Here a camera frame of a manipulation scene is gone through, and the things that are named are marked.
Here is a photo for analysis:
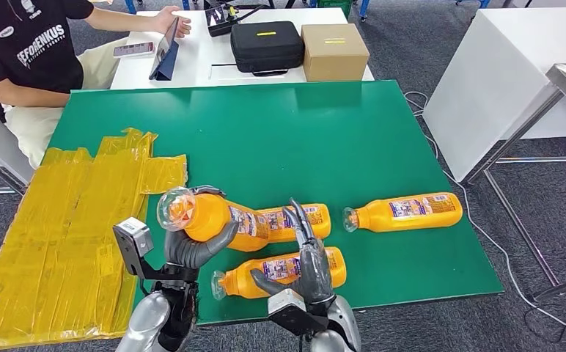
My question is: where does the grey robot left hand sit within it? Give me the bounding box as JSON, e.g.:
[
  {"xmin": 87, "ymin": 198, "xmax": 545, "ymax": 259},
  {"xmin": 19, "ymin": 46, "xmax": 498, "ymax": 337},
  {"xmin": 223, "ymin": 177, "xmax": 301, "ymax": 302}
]
[{"xmin": 163, "ymin": 184, "xmax": 240, "ymax": 285}]

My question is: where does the person's left hand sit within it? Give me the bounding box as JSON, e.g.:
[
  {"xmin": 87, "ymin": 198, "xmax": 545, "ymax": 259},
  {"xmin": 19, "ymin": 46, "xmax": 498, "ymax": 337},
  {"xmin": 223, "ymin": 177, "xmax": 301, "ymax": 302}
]
[{"xmin": 152, "ymin": 5, "xmax": 193, "ymax": 40}]

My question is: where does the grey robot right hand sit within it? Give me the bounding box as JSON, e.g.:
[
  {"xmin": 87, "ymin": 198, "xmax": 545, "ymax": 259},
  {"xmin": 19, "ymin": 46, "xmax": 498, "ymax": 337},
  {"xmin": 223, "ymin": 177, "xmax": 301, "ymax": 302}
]
[{"xmin": 250, "ymin": 197, "xmax": 337, "ymax": 304}]

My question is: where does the orange detergent bottle clear cap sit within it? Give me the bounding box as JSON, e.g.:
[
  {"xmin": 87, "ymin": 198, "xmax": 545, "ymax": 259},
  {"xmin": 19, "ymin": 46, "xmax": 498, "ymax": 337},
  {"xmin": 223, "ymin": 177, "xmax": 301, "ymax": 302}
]
[
  {"xmin": 155, "ymin": 186, "xmax": 271, "ymax": 254},
  {"xmin": 255, "ymin": 203, "xmax": 333, "ymax": 244},
  {"xmin": 210, "ymin": 246, "xmax": 348, "ymax": 301},
  {"xmin": 342, "ymin": 192, "xmax": 464, "ymax": 234}
]

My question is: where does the white desk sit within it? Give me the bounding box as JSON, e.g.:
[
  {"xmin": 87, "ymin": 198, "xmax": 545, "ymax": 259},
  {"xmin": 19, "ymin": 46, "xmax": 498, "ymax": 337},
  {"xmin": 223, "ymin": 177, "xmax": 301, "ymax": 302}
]
[{"xmin": 110, "ymin": 8, "xmax": 375, "ymax": 90}]

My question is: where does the tablet in blue case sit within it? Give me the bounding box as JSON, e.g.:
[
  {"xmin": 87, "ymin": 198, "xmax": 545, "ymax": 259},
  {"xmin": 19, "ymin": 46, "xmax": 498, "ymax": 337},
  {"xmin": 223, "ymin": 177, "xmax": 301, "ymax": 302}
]
[{"xmin": 149, "ymin": 17, "xmax": 180, "ymax": 81}]

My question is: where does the black controller with screen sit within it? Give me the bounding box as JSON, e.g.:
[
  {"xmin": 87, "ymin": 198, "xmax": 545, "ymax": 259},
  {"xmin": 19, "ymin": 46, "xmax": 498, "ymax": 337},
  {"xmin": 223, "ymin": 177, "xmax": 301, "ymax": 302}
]
[{"xmin": 204, "ymin": 4, "xmax": 240, "ymax": 38}]

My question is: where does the smartphone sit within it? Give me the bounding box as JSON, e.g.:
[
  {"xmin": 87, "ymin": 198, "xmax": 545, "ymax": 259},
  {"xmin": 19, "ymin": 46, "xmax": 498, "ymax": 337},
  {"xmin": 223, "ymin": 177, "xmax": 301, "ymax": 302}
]
[{"xmin": 113, "ymin": 41, "xmax": 156, "ymax": 59}]

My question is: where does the black zip carry case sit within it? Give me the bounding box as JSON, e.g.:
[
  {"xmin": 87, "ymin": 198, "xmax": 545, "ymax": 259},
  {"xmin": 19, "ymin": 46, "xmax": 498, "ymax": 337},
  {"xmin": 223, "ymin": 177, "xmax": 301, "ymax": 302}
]
[{"xmin": 229, "ymin": 21, "xmax": 306, "ymax": 77}]

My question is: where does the yellow plastic sheet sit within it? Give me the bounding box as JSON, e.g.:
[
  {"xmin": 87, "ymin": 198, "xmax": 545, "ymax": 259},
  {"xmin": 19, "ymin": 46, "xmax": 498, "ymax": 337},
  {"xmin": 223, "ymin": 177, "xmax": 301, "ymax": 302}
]
[{"xmin": 0, "ymin": 127, "xmax": 188, "ymax": 352}]

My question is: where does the green table mat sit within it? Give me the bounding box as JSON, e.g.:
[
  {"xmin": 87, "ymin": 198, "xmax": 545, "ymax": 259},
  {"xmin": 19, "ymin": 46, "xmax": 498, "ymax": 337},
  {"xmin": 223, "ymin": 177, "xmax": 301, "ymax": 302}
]
[{"xmin": 47, "ymin": 80, "xmax": 505, "ymax": 326}]

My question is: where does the person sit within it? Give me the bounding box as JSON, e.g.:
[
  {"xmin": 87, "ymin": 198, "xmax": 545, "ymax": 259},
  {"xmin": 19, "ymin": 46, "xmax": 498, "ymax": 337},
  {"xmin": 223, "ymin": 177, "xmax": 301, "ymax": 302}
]
[{"xmin": 0, "ymin": 0, "xmax": 193, "ymax": 170}]

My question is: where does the green plastic crate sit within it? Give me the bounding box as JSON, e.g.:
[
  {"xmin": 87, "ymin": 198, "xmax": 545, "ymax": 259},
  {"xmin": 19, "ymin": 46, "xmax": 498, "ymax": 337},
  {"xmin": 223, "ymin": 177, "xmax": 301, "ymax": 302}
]
[{"xmin": 317, "ymin": 0, "xmax": 353, "ymax": 18}]

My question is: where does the brown cardboard box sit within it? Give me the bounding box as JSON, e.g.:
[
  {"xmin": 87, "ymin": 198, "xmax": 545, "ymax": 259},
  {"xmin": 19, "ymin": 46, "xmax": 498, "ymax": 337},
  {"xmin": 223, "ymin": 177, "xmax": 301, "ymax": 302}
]
[{"xmin": 301, "ymin": 23, "xmax": 371, "ymax": 83}]

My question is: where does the white panel-sided table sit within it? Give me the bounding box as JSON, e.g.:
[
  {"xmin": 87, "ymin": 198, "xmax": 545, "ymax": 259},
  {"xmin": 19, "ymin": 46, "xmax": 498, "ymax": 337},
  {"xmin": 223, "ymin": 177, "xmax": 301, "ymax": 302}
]
[{"xmin": 422, "ymin": 7, "xmax": 566, "ymax": 183}]

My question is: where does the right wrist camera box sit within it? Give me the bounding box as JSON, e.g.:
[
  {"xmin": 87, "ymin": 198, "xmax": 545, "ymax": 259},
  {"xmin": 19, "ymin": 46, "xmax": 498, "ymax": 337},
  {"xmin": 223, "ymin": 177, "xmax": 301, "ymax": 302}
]
[{"xmin": 267, "ymin": 288, "xmax": 330, "ymax": 336}]

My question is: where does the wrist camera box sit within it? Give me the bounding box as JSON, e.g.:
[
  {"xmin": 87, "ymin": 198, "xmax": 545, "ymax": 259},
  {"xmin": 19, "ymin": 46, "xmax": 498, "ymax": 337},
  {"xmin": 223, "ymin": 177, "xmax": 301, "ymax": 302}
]
[
  {"xmin": 112, "ymin": 217, "xmax": 155, "ymax": 279},
  {"xmin": 267, "ymin": 288, "xmax": 330, "ymax": 336}
]

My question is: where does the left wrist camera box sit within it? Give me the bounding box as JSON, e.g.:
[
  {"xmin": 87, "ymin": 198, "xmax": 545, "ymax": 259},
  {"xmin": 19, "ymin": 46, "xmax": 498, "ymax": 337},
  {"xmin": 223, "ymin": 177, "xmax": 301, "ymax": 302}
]
[{"xmin": 112, "ymin": 217, "xmax": 155, "ymax": 279}]

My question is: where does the white floor cable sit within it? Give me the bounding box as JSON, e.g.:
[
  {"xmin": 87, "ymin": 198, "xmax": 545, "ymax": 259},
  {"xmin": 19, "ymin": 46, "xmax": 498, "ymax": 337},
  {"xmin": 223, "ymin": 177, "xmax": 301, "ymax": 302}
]
[{"xmin": 403, "ymin": 90, "xmax": 566, "ymax": 335}]

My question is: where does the black floor cable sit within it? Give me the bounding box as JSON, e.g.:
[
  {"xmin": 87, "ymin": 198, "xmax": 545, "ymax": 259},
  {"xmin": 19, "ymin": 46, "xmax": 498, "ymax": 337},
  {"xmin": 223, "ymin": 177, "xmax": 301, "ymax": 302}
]
[{"xmin": 523, "ymin": 304, "xmax": 566, "ymax": 344}]

